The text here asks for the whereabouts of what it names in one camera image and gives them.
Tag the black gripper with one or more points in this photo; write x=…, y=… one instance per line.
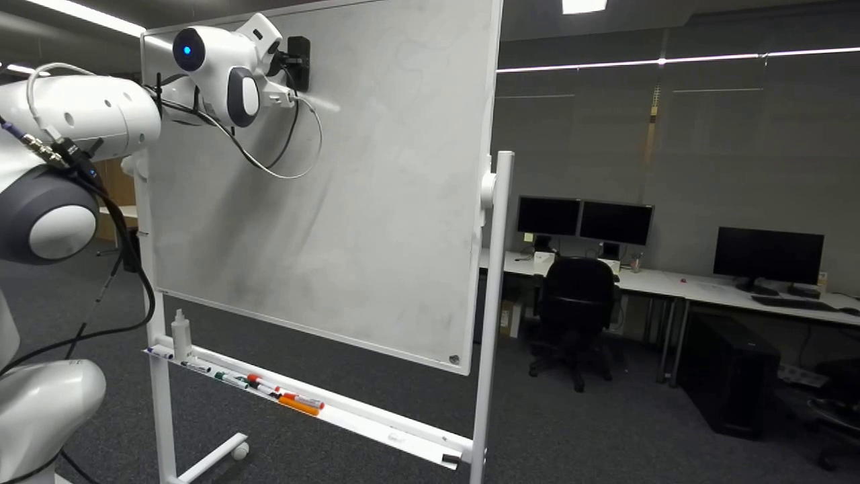
x=281, y=65

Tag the black whiteboard eraser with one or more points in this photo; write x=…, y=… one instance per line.
x=300, y=64

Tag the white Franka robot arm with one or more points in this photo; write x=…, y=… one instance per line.
x=82, y=108

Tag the whiteboard panel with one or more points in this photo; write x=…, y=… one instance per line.
x=386, y=225

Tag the ceiling light strip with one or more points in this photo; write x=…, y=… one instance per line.
x=85, y=14
x=716, y=60

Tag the black waste bin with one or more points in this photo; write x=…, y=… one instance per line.
x=129, y=251

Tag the translucent cleaner bottle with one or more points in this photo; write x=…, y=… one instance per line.
x=181, y=341

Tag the black computer monitor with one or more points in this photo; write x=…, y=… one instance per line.
x=769, y=257
x=617, y=225
x=550, y=216

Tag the square ceiling light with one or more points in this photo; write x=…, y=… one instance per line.
x=585, y=6

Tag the large white whiteboard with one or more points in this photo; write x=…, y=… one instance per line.
x=489, y=358

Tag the white marker tray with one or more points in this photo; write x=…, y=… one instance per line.
x=376, y=421

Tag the black office chair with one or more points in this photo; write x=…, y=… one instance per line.
x=843, y=405
x=574, y=296

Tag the long white desk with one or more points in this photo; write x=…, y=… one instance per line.
x=700, y=290

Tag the black computer tower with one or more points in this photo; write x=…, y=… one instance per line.
x=727, y=377

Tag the black keyboard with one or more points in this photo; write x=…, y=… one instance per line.
x=789, y=302

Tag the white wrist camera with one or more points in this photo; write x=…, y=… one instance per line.
x=277, y=92

